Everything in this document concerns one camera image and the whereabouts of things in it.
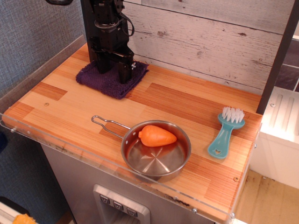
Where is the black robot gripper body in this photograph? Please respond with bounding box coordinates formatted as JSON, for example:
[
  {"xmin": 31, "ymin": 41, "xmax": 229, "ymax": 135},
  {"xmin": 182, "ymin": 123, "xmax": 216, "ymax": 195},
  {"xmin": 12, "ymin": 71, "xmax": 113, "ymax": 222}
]
[{"xmin": 90, "ymin": 23, "xmax": 134, "ymax": 66}]

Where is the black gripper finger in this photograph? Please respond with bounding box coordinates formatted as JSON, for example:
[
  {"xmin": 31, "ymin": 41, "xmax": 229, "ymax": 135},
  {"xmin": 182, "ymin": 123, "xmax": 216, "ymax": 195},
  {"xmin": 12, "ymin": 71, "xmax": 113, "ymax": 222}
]
[
  {"xmin": 117, "ymin": 61, "xmax": 133, "ymax": 84},
  {"xmin": 96, "ymin": 52, "xmax": 115, "ymax": 74}
]

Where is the purple terry cloth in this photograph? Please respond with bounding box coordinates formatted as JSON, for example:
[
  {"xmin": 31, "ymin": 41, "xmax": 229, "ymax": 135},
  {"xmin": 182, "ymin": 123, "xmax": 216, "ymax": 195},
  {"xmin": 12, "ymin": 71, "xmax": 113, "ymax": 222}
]
[{"xmin": 76, "ymin": 61, "xmax": 149, "ymax": 99}]

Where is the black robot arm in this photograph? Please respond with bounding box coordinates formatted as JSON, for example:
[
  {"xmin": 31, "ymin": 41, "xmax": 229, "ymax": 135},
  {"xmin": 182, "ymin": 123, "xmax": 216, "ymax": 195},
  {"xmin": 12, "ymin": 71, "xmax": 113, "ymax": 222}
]
[{"xmin": 81, "ymin": 0, "xmax": 135, "ymax": 84}]

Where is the orange plastic carrot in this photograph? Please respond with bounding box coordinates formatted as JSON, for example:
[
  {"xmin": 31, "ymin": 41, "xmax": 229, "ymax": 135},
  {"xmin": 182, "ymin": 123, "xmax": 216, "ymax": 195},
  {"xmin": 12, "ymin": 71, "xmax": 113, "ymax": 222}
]
[{"xmin": 138, "ymin": 125, "xmax": 177, "ymax": 147}]

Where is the small steel saucepan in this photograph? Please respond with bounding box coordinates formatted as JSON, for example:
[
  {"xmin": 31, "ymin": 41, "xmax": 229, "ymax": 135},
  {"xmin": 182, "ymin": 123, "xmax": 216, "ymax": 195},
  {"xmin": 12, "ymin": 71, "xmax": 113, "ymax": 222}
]
[{"xmin": 91, "ymin": 115, "xmax": 191, "ymax": 182}]

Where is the clear acrylic left guard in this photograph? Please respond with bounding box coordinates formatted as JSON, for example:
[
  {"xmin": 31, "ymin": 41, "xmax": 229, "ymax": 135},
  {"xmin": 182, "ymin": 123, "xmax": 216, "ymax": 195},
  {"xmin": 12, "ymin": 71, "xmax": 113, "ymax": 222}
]
[{"xmin": 0, "ymin": 35, "xmax": 86, "ymax": 113}]

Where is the clear acrylic guard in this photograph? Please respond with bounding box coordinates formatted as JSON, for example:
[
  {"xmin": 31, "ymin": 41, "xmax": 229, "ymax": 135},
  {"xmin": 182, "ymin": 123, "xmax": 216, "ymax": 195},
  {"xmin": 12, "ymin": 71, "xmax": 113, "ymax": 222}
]
[
  {"xmin": 0, "ymin": 115, "xmax": 235, "ymax": 224},
  {"xmin": 0, "ymin": 35, "xmax": 86, "ymax": 113}
]

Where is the clear acrylic front guard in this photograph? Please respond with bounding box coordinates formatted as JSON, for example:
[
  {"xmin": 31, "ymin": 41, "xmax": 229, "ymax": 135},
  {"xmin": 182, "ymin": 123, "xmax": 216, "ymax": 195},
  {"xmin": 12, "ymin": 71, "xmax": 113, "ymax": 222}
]
[{"xmin": 0, "ymin": 115, "xmax": 235, "ymax": 224}]

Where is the teal dish brush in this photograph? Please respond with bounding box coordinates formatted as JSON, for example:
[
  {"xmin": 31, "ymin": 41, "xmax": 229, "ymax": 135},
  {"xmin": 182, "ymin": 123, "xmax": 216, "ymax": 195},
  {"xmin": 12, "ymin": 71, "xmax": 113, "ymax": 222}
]
[{"xmin": 208, "ymin": 106, "xmax": 245, "ymax": 159}]

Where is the silver cabinet button panel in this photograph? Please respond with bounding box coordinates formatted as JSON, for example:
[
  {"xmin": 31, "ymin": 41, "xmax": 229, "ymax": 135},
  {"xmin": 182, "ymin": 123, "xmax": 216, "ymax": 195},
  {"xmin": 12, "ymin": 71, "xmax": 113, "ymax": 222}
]
[{"xmin": 93, "ymin": 184, "xmax": 151, "ymax": 224}]

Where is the white toy sink unit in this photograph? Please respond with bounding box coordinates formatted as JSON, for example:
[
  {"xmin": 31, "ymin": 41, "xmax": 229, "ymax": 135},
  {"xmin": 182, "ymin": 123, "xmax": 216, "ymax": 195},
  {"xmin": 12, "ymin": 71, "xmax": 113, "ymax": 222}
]
[{"xmin": 250, "ymin": 87, "xmax": 299, "ymax": 188}]

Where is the orange and black floor object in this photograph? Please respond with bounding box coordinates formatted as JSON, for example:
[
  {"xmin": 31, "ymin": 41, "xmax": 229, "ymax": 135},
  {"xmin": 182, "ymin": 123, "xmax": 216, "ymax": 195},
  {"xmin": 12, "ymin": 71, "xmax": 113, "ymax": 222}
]
[{"xmin": 12, "ymin": 214, "xmax": 36, "ymax": 224}]

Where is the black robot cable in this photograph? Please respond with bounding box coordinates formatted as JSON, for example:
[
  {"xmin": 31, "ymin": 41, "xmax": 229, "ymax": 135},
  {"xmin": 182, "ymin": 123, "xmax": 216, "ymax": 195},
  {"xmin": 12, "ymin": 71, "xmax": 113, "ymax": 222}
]
[{"xmin": 120, "ymin": 13, "xmax": 135, "ymax": 37}]

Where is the dark grey left post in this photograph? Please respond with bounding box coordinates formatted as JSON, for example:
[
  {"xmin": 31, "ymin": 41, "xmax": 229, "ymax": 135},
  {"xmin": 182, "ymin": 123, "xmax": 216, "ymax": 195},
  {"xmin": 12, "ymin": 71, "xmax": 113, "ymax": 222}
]
[{"xmin": 81, "ymin": 0, "xmax": 97, "ymax": 62}]

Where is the dark grey post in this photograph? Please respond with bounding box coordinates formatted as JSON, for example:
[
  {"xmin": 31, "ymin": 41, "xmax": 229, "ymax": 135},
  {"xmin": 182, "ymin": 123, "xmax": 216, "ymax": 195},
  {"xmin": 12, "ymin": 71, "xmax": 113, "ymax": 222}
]
[
  {"xmin": 81, "ymin": 0, "xmax": 97, "ymax": 62},
  {"xmin": 256, "ymin": 0, "xmax": 299, "ymax": 115}
]

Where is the dark grey right post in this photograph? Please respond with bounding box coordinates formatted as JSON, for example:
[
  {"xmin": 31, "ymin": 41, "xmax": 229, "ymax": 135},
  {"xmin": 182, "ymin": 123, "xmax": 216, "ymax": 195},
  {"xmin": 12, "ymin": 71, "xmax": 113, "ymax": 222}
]
[{"xmin": 256, "ymin": 0, "xmax": 299, "ymax": 115}]

